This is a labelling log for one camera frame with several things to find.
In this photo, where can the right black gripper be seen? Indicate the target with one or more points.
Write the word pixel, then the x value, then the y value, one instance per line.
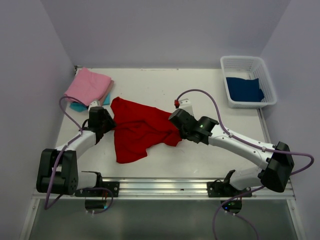
pixel 177 119

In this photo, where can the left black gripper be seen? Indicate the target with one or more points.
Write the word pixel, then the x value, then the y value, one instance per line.
pixel 107 122

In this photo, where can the red t shirt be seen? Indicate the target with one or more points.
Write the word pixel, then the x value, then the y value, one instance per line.
pixel 139 127

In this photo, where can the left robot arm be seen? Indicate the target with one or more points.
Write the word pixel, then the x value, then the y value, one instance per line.
pixel 58 168

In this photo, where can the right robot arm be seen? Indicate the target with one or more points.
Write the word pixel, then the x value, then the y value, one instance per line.
pixel 273 164

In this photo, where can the teal folded t shirt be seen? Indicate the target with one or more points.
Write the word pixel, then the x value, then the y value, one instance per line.
pixel 81 108

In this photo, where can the pink folded t shirt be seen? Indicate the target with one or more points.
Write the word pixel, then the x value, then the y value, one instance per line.
pixel 88 86

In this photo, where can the blue t shirt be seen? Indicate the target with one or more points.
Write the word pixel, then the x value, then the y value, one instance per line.
pixel 244 90

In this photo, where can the white plastic basket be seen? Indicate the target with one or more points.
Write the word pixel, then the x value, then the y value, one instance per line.
pixel 248 67

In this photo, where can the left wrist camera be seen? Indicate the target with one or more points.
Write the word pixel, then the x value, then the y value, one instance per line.
pixel 95 103

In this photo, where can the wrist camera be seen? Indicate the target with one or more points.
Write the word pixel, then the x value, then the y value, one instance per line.
pixel 184 104
pixel 95 103

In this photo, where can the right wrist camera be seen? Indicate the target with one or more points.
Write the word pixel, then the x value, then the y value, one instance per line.
pixel 184 104

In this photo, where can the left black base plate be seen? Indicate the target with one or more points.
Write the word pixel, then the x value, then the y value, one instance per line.
pixel 105 190

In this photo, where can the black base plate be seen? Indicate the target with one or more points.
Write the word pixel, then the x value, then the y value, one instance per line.
pixel 219 189
pixel 105 190

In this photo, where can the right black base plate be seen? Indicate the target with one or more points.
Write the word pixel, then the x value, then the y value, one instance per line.
pixel 219 189

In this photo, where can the aluminium mounting rail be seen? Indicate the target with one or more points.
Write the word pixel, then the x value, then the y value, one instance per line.
pixel 183 189

